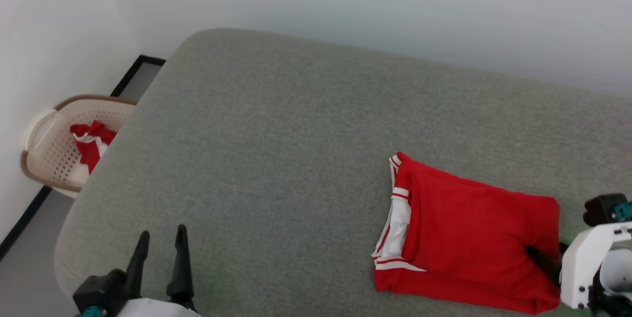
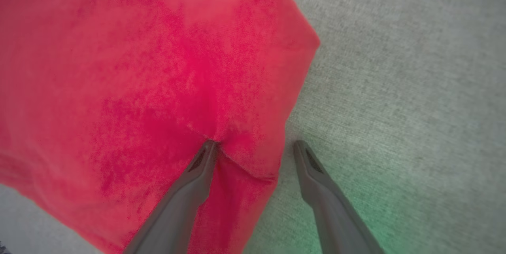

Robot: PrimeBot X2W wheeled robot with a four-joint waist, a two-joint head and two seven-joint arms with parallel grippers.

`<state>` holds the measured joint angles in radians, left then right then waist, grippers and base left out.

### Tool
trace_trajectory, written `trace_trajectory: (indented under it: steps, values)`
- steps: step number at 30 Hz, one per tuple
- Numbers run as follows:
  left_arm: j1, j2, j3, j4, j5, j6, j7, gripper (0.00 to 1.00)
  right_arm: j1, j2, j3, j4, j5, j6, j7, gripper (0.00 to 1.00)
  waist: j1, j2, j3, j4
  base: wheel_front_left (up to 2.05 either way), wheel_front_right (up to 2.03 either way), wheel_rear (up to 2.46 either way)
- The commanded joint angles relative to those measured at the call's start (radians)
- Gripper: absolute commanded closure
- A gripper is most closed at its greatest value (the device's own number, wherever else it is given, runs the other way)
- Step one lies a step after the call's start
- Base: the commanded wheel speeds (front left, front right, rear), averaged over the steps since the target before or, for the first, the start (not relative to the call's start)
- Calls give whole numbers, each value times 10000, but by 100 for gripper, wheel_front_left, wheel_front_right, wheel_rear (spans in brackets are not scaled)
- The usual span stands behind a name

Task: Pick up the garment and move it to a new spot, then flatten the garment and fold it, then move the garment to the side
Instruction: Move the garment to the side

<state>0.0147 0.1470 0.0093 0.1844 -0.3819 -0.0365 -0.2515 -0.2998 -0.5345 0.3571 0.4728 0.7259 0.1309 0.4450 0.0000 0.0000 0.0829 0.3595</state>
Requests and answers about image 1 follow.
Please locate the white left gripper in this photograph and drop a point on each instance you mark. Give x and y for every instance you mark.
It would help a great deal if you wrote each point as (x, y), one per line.
(153, 309)

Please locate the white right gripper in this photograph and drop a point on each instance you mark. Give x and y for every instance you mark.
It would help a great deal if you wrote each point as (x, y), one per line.
(580, 267)

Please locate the red white-trimmed garment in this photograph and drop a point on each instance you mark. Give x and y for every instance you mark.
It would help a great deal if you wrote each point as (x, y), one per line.
(469, 228)

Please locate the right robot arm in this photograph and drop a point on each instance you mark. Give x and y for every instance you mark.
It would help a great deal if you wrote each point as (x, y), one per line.
(617, 277)

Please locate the red garment in basket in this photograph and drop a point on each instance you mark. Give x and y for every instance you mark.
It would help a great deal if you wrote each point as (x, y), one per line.
(94, 149)

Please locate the beige perforated laundry basket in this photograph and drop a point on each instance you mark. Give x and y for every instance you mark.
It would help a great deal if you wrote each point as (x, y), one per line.
(49, 159)

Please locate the black floor edge strip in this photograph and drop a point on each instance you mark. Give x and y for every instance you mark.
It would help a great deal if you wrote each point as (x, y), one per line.
(128, 77)

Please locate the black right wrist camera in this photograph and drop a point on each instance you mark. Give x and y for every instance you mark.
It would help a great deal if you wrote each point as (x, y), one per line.
(600, 208)

